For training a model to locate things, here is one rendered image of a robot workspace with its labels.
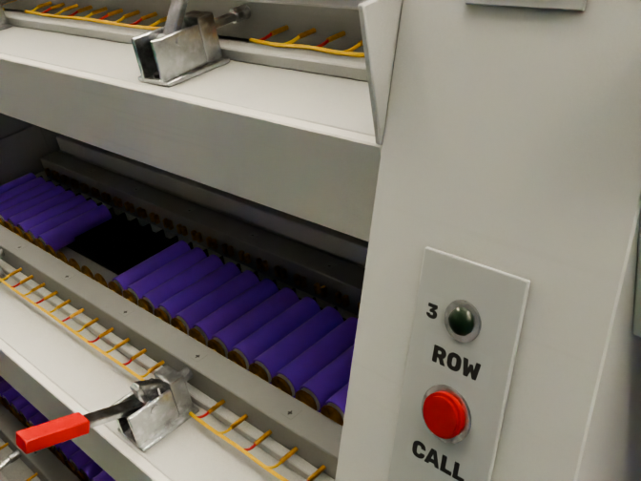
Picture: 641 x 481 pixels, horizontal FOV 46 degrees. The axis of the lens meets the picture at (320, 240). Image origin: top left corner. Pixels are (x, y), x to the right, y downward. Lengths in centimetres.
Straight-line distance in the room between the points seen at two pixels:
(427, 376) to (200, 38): 21
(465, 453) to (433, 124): 11
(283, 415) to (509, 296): 19
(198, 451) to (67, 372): 13
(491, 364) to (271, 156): 13
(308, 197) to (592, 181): 13
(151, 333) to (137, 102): 16
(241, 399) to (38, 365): 18
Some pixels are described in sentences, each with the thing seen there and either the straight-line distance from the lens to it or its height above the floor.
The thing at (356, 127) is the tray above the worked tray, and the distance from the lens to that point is 29.
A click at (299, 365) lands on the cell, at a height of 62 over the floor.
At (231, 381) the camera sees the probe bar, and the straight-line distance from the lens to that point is 43.
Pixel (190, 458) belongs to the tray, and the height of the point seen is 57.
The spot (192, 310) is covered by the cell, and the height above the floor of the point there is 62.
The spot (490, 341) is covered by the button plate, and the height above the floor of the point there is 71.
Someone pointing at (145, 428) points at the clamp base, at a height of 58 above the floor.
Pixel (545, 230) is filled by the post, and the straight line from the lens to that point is 24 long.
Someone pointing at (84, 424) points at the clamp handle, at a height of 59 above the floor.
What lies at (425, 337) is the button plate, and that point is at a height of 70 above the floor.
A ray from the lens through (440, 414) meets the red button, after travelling 26.
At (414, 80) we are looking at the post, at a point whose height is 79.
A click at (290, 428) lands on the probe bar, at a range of 40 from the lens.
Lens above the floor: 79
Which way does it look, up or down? 14 degrees down
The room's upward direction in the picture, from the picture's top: 7 degrees clockwise
